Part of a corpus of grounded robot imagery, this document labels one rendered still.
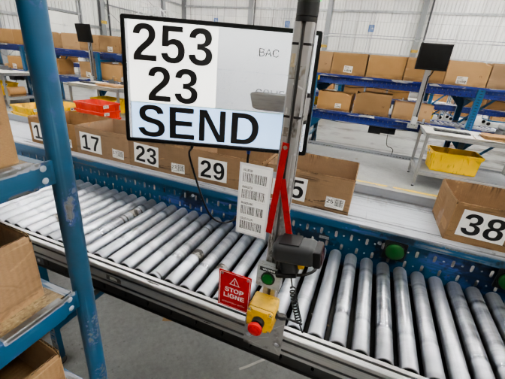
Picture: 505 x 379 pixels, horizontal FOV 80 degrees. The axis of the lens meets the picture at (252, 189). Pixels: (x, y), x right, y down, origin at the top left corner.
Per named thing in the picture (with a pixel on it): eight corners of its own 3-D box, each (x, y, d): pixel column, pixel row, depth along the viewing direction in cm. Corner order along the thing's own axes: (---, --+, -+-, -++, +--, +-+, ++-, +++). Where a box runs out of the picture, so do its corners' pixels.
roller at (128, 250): (109, 259, 111) (115, 270, 112) (187, 204, 156) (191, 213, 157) (101, 261, 113) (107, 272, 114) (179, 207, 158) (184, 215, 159)
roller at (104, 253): (99, 268, 115) (89, 262, 116) (178, 213, 160) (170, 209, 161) (100, 259, 113) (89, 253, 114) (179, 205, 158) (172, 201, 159)
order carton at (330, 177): (263, 197, 143) (267, 163, 137) (280, 178, 169) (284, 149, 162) (347, 216, 131) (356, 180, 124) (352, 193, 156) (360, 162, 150)
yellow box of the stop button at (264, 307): (243, 330, 81) (244, 310, 78) (254, 308, 88) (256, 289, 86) (294, 350, 76) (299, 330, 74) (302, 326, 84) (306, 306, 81)
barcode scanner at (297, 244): (319, 289, 70) (321, 251, 66) (271, 280, 74) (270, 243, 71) (324, 274, 76) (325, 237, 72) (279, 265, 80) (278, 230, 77)
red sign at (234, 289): (217, 303, 91) (219, 268, 86) (219, 301, 92) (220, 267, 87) (267, 321, 86) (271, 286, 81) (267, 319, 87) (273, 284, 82)
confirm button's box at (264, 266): (254, 285, 81) (256, 265, 79) (258, 278, 84) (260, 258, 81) (278, 293, 79) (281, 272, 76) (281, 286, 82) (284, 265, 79)
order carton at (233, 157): (188, 180, 156) (188, 147, 149) (216, 165, 182) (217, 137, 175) (259, 196, 144) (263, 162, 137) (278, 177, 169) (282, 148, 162)
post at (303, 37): (242, 341, 94) (273, 19, 59) (248, 330, 98) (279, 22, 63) (279, 356, 90) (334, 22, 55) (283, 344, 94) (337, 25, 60)
